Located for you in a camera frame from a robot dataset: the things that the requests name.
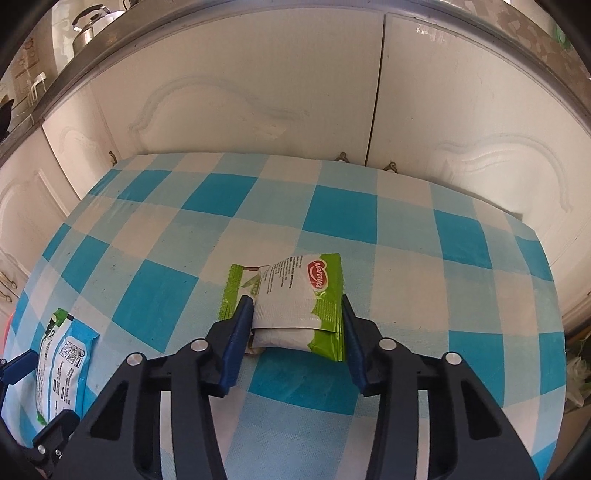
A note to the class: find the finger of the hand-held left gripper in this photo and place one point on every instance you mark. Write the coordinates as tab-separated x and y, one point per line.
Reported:
21	367
57	434

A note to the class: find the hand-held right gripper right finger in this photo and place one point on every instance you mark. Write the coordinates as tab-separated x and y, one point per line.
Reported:
355	355

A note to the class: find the white kitchen cabinet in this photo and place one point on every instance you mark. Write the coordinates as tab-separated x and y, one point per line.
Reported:
277	69

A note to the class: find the white wet wipes packet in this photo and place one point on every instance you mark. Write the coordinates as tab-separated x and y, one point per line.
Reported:
64	360

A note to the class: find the green white snack packet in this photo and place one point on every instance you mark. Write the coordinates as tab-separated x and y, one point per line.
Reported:
295	295

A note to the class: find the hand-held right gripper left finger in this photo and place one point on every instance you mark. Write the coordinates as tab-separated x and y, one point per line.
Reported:
235	350

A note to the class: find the steel cooking pot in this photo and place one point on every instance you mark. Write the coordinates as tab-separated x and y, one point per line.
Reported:
90	27

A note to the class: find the blue checked tablecloth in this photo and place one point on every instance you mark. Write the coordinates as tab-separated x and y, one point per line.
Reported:
323	217

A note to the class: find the steel kitchen countertop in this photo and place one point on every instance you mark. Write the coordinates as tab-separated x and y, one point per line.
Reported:
531	32

